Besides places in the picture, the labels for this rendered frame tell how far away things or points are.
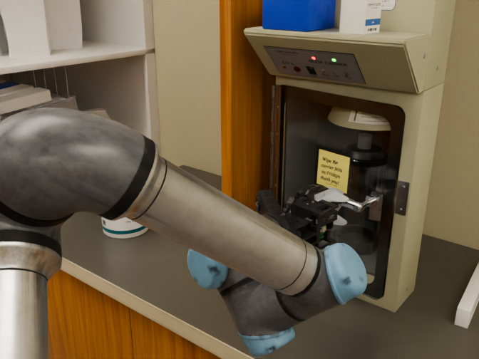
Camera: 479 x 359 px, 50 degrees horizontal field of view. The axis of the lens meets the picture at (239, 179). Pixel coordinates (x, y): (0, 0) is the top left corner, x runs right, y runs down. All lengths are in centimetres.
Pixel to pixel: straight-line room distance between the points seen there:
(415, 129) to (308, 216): 27
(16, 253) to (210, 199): 20
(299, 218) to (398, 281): 32
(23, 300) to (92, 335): 96
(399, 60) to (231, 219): 45
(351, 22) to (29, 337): 69
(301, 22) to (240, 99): 25
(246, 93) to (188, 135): 85
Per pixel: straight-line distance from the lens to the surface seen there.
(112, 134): 51
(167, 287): 122
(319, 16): 98
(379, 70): 94
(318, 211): 87
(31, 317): 55
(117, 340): 140
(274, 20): 99
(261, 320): 76
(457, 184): 148
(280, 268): 63
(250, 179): 121
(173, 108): 199
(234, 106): 111
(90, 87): 235
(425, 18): 98
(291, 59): 102
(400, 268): 111
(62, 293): 154
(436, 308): 121
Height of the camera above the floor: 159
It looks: 21 degrees down
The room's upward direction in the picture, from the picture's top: straight up
